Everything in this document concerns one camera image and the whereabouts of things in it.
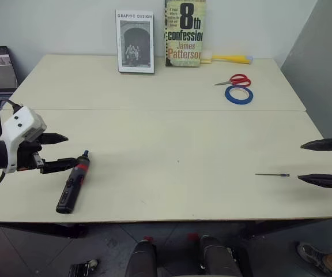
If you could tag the person's shoe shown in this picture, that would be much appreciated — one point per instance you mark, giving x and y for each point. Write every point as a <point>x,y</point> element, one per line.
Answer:
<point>317,255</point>

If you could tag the thin metal screwdriver bit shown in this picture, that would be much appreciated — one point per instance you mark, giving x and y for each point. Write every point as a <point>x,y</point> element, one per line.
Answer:
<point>272,174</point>

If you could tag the graphic design book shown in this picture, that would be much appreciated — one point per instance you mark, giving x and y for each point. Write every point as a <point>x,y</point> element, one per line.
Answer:
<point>135,41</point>

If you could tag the black electric screwdriver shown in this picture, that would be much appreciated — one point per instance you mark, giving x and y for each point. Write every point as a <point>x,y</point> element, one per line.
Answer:
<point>73,181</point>

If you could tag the blue tape roll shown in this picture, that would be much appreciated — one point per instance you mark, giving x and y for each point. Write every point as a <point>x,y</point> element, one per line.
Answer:
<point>239,94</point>

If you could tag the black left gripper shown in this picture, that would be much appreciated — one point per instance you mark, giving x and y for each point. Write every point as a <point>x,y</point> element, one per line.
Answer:
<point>29,157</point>

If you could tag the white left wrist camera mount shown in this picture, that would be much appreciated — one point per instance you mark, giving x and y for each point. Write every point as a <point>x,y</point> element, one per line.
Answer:
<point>22,127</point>

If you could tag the black caster wheel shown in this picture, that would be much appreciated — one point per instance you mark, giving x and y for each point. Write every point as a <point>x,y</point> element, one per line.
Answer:
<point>85,267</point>

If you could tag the yellow sponge brush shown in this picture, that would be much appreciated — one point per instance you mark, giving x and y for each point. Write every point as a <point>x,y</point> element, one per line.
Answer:
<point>226,58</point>

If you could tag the grey partition panel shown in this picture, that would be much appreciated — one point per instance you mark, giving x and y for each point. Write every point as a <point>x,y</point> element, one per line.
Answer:
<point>318,63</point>

